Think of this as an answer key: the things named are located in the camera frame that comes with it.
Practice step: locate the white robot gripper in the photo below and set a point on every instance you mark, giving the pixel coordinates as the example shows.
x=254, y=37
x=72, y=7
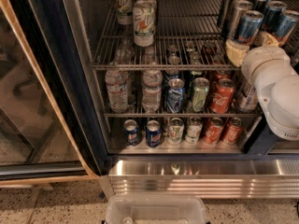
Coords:
x=261, y=57

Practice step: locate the right 7up can bottom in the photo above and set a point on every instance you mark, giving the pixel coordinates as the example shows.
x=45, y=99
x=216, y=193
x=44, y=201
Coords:
x=194, y=128

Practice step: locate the green Sprite can middle shelf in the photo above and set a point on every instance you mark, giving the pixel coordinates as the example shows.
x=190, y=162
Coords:
x=199, y=93

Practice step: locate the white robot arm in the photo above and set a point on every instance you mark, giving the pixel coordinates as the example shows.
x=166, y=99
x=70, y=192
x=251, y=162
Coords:
x=280, y=105

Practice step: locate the right Coca-Cola can bottom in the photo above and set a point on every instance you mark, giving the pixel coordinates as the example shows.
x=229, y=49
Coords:
x=232, y=131

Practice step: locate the stainless steel fridge base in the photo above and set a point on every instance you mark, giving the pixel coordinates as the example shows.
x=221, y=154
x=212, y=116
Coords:
x=277, y=179

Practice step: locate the left 7up can bottom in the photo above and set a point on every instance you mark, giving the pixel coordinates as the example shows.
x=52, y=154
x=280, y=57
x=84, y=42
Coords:
x=175, y=131

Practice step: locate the red Coca-Cola can middle shelf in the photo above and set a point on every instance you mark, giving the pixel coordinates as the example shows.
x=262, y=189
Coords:
x=222, y=95

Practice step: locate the left Coca-Cola can bottom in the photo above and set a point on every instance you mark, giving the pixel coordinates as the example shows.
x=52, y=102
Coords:
x=213, y=131

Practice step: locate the middle wire shelf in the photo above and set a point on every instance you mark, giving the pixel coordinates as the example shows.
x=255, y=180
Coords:
x=139, y=112

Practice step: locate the front white 7up can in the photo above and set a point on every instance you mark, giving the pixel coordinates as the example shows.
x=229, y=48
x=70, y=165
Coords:
x=144, y=23

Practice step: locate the silver red bull can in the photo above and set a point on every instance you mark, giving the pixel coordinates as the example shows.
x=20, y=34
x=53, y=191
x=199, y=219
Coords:
x=229, y=18
x=240, y=8
x=222, y=13

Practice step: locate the blue Pepsi can middle shelf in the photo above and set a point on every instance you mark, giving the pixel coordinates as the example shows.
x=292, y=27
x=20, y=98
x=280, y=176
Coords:
x=175, y=95

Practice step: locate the left rear 7up can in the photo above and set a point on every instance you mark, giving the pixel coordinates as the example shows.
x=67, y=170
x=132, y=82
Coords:
x=124, y=9

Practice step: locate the left Pepsi can bottom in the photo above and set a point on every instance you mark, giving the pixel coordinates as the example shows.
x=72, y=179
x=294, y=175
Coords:
x=131, y=132

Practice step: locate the right clear water bottle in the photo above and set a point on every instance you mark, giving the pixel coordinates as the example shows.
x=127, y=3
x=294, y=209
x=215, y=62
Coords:
x=152, y=79

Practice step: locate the rear silver Red Bull can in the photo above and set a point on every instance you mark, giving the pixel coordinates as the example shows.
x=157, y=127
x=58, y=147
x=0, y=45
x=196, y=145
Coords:
x=222, y=13

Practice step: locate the top wire shelf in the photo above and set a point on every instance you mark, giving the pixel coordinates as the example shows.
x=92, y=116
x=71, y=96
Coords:
x=188, y=24

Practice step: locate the left clear water bottle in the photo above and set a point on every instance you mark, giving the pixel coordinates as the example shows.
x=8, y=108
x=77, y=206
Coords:
x=118, y=81

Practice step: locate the open glass fridge door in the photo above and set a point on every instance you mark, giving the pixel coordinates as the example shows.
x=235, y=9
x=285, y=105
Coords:
x=49, y=130

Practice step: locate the right front Red Bull can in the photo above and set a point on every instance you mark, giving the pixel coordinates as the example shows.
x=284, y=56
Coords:
x=287, y=22

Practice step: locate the right Pepsi can bottom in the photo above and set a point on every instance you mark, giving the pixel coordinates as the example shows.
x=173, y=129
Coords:
x=153, y=133

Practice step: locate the clear plastic bin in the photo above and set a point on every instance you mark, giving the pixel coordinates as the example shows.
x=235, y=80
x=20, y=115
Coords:
x=155, y=209

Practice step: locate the pepsi can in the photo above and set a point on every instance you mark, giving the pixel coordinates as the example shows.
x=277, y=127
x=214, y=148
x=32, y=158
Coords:
x=153, y=133
x=131, y=132

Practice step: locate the clear water bottle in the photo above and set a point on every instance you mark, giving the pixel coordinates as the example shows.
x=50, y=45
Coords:
x=152, y=79
x=118, y=81

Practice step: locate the wire shelf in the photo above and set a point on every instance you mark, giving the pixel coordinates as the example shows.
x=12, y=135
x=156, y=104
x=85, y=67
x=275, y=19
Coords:
x=139, y=112
x=188, y=24

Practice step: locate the white blue can middle shelf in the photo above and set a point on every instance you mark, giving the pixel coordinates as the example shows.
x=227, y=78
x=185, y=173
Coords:
x=246, y=96

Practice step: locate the coca-cola can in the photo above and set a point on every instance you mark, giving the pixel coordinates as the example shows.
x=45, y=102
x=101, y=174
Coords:
x=213, y=131
x=232, y=131

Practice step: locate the blue Red Bull can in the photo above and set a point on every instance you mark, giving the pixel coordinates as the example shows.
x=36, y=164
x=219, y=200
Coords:
x=248, y=27

